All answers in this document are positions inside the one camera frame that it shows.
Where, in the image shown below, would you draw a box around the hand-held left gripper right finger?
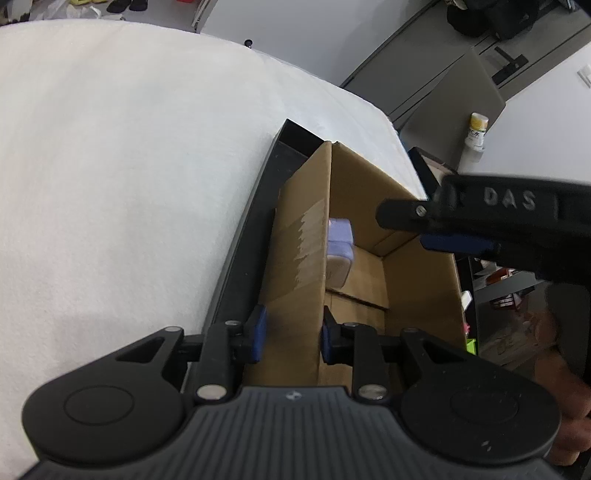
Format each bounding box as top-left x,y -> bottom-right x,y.
321,305 -> 467,403

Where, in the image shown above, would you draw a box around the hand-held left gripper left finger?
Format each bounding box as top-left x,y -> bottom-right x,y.
114,305 -> 269,402

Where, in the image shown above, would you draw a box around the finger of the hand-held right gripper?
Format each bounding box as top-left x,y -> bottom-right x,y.
375,198 -> 445,233
419,233 -> 498,258

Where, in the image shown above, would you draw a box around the purple toy figure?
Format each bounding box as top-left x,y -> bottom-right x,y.
325,219 -> 356,292

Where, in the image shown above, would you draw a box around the brown cardboard box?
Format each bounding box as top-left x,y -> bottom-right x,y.
242,141 -> 469,389

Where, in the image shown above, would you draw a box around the black tray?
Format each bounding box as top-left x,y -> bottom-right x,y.
182,117 -> 481,393

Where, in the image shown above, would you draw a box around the person's right forearm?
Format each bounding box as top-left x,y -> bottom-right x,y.
533,314 -> 591,464

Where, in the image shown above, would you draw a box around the black box with brown inside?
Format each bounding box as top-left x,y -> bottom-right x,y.
408,147 -> 461,202

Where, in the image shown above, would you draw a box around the red basket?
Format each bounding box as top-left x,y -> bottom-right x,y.
485,271 -> 525,311

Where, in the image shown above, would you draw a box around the yellow capped bottle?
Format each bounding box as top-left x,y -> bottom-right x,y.
464,112 -> 489,154

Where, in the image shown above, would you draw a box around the grey cabinet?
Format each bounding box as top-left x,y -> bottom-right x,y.
339,0 -> 591,117

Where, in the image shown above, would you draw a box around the black bag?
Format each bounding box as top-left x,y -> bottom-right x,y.
446,0 -> 542,41

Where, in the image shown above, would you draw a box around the white panel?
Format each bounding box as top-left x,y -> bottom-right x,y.
191,0 -> 219,33

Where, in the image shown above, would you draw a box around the white plastic bags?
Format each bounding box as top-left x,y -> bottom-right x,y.
28,0 -> 125,20

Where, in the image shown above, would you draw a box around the black cabinet handle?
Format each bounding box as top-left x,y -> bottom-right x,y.
491,46 -> 528,85

